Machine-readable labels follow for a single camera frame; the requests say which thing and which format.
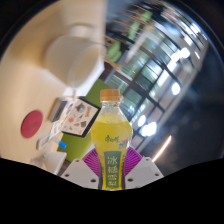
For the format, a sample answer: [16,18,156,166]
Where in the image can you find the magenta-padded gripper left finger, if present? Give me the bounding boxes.
[60,148,101,190]

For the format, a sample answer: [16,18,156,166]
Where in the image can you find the small blue-capped bottle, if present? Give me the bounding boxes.
[49,134,68,150]

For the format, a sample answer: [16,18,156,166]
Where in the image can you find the dark grey flat box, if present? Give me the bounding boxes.
[47,97,69,123]

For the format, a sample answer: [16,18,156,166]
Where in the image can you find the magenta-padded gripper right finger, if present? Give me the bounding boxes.
[123,146,165,190]

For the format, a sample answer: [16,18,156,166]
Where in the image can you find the black-framed picture stand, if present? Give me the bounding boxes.
[60,96,102,138]

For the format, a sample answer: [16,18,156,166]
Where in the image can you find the curved linear ceiling light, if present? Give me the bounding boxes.
[151,134,173,163]

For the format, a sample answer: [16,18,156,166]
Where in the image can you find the flat round red coaster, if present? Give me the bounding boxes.
[20,109,44,139]

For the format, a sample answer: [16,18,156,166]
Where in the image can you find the round pendant lamps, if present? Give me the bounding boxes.
[136,46,191,138]

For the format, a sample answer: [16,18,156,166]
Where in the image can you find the white mug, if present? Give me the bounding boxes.
[43,24,108,89]

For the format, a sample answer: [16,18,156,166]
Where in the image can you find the large dark-framed window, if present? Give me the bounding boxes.
[104,13,209,151]

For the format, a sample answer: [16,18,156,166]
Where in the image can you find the yellow drink bottle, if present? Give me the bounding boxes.
[89,88,134,191]

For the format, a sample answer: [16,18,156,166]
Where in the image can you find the wooden chairs with green seats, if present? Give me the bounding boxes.
[103,3,153,71]

